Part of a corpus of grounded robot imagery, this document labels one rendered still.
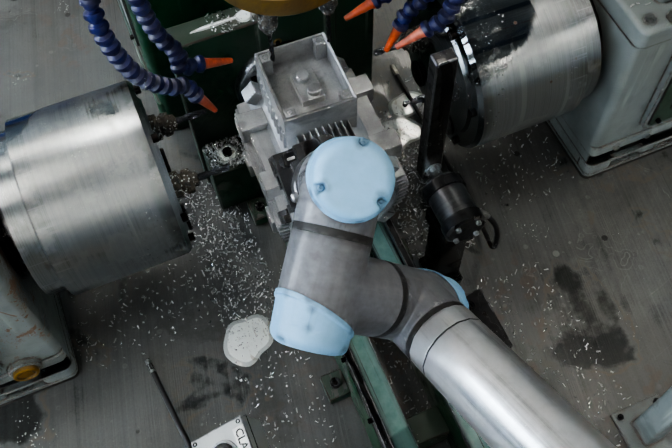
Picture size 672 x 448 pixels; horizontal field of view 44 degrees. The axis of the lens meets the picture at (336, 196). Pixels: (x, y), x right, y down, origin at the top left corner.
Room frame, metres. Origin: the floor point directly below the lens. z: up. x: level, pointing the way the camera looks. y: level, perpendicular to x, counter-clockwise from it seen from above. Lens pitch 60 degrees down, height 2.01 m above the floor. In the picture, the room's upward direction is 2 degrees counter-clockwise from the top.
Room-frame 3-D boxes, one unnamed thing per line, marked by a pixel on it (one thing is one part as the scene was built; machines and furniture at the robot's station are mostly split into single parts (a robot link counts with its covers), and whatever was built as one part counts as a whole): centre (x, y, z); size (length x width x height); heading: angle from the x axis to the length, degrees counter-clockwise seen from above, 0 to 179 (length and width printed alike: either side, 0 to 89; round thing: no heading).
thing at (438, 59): (0.62, -0.13, 1.12); 0.04 x 0.03 x 0.26; 20
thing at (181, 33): (0.84, 0.09, 0.97); 0.30 x 0.11 x 0.34; 110
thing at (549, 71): (0.81, -0.27, 1.04); 0.41 x 0.25 x 0.25; 110
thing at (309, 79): (0.68, 0.03, 1.11); 0.12 x 0.11 x 0.07; 19
